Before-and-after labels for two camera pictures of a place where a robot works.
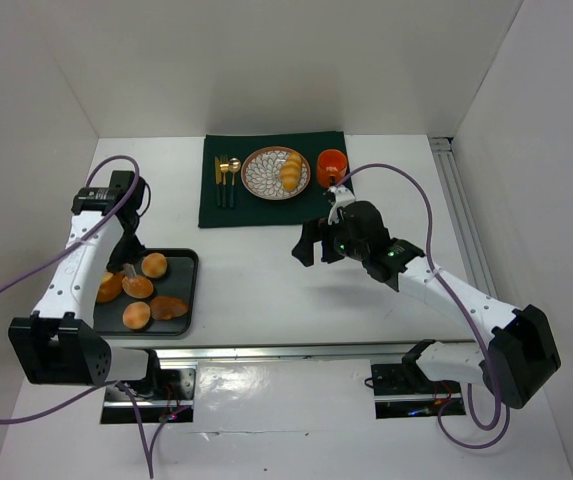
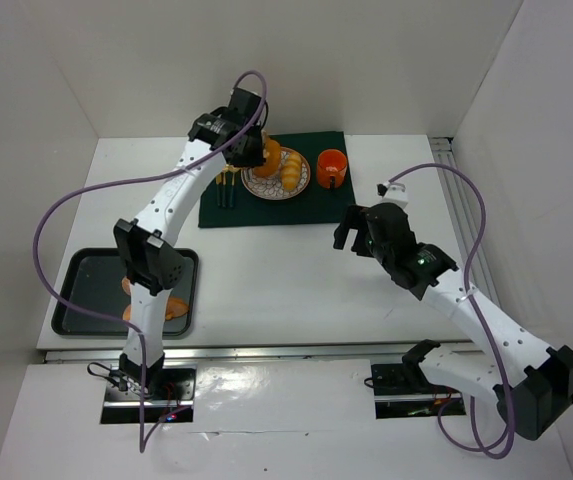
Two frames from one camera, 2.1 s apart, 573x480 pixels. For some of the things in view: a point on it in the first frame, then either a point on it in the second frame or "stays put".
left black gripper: x=126 y=251 to x=251 y=150
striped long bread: x=291 y=171 stays put
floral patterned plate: x=261 y=173 stays put
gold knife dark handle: x=217 y=179 stays put
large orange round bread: x=110 y=287 to x=271 y=153
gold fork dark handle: x=224 y=167 stays put
